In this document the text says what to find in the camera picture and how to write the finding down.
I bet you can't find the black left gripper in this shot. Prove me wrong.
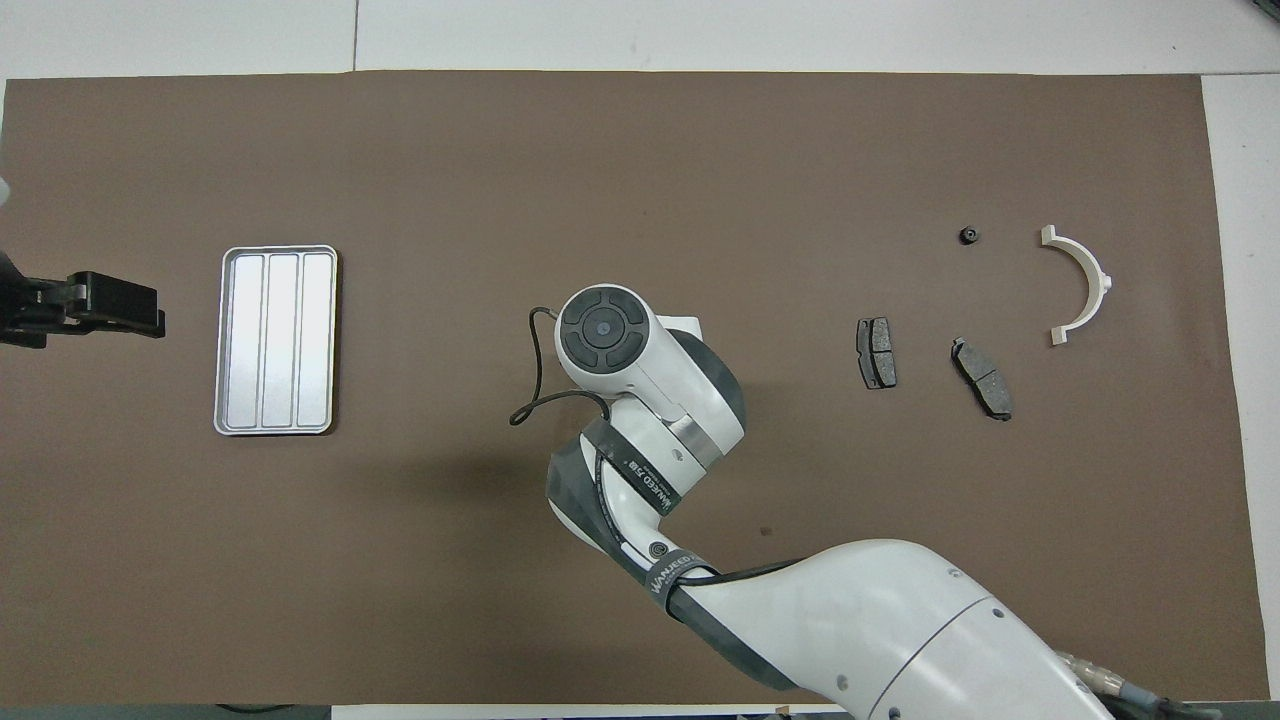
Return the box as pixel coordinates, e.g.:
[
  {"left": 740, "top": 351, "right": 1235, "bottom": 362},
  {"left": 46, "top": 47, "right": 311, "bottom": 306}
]
[{"left": 0, "top": 250, "right": 166, "bottom": 349}]

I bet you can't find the silver metal tray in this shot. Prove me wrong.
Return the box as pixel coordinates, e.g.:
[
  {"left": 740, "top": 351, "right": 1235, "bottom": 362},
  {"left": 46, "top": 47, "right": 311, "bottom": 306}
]
[{"left": 213, "top": 245, "right": 339, "bottom": 437}]

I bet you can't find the brown table mat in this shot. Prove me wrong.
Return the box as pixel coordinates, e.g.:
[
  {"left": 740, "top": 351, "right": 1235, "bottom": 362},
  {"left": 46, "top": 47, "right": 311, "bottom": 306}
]
[{"left": 0, "top": 70, "right": 1261, "bottom": 706}]

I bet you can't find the short dark grey brake pad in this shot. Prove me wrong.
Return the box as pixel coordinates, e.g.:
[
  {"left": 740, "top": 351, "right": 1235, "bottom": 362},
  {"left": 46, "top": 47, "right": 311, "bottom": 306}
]
[{"left": 856, "top": 317, "right": 898, "bottom": 390}]

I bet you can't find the long dark grey brake pad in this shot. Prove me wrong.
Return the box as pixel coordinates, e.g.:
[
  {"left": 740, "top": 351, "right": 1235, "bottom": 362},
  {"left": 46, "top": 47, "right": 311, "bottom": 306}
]
[{"left": 950, "top": 337, "right": 1013, "bottom": 422}]

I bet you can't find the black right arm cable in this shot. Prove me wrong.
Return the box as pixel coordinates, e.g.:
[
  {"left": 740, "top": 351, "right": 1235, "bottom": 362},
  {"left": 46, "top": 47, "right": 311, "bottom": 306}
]
[{"left": 510, "top": 307, "right": 613, "bottom": 426}]

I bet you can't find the white semicircular plastic bracket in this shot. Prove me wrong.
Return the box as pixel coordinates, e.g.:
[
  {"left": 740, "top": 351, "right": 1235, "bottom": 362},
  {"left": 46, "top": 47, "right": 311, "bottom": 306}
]
[{"left": 1040, "top": 225, "right": 1113, "bottom": 346}]

